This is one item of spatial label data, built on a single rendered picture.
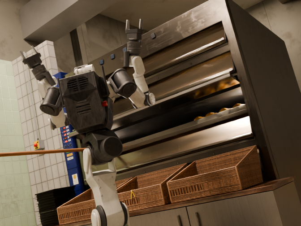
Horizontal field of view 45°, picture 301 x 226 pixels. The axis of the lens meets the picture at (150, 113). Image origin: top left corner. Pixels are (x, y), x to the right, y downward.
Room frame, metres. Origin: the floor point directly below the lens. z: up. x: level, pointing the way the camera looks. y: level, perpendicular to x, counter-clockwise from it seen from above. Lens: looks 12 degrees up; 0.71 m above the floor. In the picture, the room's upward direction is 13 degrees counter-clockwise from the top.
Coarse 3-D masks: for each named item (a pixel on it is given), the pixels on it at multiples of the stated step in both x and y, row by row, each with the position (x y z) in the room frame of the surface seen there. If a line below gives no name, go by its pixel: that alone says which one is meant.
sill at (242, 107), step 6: (234, 108) 2.82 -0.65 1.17; (240, 108) 2.79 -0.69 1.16; (246, 108) 2.77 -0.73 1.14; (216, 114) 2.91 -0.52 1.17; (222, 114) 2.88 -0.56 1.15; (198, 120) 3.00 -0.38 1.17; (204, 120) 2.97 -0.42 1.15; (210, 120) 2.94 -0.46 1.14; (180, 126) 3.09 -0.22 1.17; (186, 126) 3.06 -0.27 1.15; (162, 132) 3.20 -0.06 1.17; (168, 132) 3.16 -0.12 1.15; (144, 138) 3.31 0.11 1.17; (150, 138) 3.27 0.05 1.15; (126, 144) 3.42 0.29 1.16; (132, 144) 3.39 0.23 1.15
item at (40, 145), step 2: (38, 140) 3.98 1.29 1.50; (40, 140) 4.00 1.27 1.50; (42, 140) 4.02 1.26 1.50; (34, 142) 4.02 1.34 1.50; (36, 142) 4.00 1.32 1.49; (38, 142) 3.98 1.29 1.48; (40, 142) 4.00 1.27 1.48; (42, 142) 4.02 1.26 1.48; (38, 144) 3.99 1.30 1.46; (40, 144) 4.00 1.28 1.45; (42, 144) 4.02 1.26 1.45; (38, 146) 3.99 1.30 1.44; (40, 146) 3.99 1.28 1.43; (42, 146) 4.01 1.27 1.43; (44, 146) 4.04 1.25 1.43; (34, 148) 4.03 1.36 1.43; (36, 148) 4.01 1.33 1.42; (38, 148) 4.00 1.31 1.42; (40, 148) 4.00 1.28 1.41; (42, 148) 4.03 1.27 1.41
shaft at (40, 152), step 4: (72, 148) 3.19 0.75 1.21; (76, 148) 3.23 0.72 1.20; (80, 148) 3.27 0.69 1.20; (84, 148) 3.31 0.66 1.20; (0, 152) 2.60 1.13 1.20; (4, 152) 2.62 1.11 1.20; (8, 152) 2.64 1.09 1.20; (12, 152) 2.67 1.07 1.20; (16, 152) 2.70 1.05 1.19; (20, 152) 2.73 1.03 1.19; (24, 152) 2.76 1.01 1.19; (28, 152) 2.79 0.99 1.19; (32, 152) 2.82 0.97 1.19; (36, 152) 2.85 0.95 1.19; (40, 152) 2.89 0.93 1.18; (44, 152) 2.92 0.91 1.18; (48, 152) 2.96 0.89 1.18; (52, 152) 3.00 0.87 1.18; (56, 152) 3.04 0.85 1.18; (60, 152) 3.08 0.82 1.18; (0, 156) 2.60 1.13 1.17
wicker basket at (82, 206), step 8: (120, 184) 3.46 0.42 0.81; (88, 192) 3.64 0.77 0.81; (72, 200) 3.44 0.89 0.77; (80, 200) 3.54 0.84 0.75; (88, 200) 3.08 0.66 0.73; (64, 208) 3.24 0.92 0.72; (72, 208) 3.44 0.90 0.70; (80, 208) 3.14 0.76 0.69; (88, 208) 3.09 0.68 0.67; (64, 216) 3.36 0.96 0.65; (72, 216) 3.20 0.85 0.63; (80, 216) 3.15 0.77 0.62; (88, 216) 3.10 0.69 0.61; (64, 224) 3.27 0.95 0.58
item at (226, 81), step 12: (204, 84) 2.77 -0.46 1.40; (216, 84) 2.77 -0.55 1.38; (228, 84) 2.81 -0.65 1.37; (180, 96) 2.92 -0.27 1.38; (192, 96) 2.96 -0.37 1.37; (144, 108) 3.09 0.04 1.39; (156, 108) 3.12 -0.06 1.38; (168, 108) 3.16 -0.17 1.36; (120, 120) 3.31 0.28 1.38; (132, 120) 3.36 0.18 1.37
